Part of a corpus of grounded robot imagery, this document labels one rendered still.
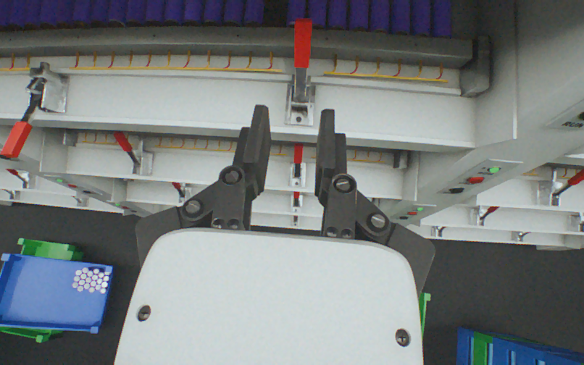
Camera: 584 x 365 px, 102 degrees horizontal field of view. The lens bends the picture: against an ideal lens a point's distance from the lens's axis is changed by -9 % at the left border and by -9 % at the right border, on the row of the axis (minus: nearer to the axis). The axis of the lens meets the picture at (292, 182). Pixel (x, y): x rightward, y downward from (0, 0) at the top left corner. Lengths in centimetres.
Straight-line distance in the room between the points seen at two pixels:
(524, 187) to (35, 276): 130
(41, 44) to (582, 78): 46
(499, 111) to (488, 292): 90
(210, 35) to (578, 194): 64
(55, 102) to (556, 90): 44
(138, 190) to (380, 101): 61
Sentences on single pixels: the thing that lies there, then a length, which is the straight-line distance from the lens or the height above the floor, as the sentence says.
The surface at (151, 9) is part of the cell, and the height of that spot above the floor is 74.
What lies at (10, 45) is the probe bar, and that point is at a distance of 41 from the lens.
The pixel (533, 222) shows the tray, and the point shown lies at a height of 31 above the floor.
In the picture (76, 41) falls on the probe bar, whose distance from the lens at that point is 35.
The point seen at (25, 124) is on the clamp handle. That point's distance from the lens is 35.
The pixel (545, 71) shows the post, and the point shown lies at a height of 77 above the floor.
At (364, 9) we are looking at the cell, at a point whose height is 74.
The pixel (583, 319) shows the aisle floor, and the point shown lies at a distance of 137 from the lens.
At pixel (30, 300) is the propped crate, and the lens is 116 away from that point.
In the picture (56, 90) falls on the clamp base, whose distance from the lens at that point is 37.
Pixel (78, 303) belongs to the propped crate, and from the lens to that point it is 112.
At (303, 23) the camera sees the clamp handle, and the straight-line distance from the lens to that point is 21.
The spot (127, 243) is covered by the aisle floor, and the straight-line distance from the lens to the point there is 109.
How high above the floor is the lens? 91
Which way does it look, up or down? 71 degrees down
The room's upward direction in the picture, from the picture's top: 1 degrees counter-clockwise
